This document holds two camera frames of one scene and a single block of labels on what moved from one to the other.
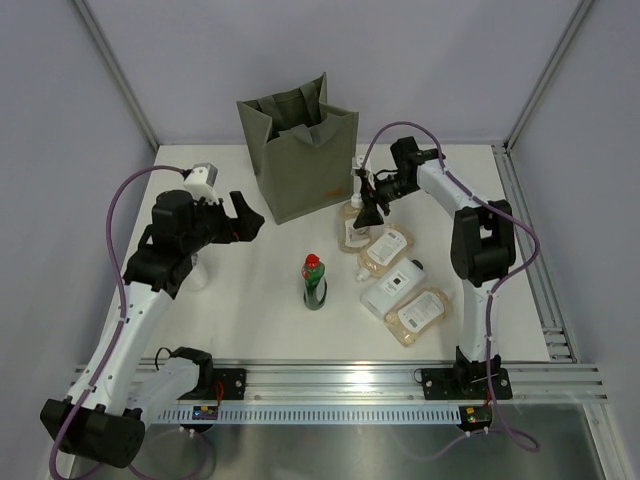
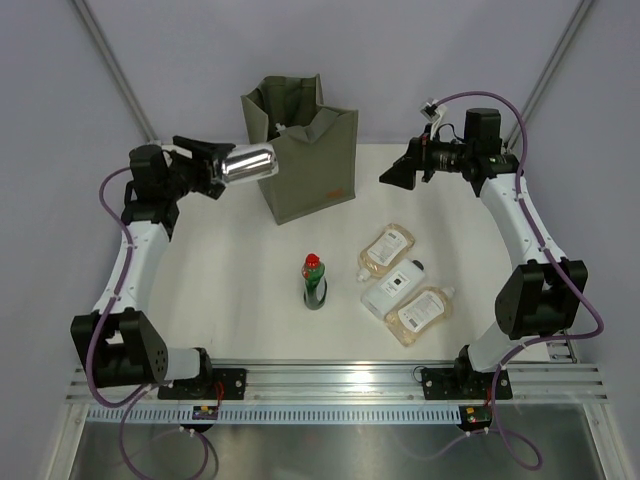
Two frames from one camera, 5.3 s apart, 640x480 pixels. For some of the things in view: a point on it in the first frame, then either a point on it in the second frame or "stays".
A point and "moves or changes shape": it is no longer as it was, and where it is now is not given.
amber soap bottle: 385,251 stays
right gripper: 369,215 to 419,156
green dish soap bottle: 316,284 stays
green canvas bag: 302,148 moves or changes shape
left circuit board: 205,413 stays
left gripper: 247,224 to 203,158
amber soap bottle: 417,315 stays
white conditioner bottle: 396,282 stays
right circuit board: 475,416 stays
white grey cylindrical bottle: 199,275 to 249,163
